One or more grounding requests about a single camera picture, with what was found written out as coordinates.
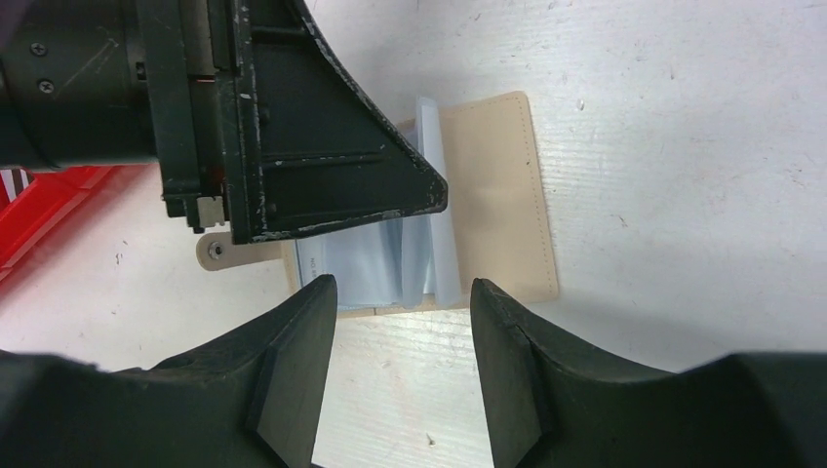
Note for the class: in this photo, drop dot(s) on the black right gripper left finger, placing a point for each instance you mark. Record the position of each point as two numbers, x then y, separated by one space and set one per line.
251 397

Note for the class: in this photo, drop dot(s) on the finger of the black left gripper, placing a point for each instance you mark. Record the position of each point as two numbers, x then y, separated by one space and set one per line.
312 153

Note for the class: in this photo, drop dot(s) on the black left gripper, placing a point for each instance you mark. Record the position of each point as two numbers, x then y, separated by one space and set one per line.
105 83

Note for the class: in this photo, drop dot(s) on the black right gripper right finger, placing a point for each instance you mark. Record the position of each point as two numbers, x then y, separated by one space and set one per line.
552 399

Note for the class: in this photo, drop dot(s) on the red plastic tray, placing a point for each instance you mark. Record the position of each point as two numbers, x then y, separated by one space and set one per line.
33 204

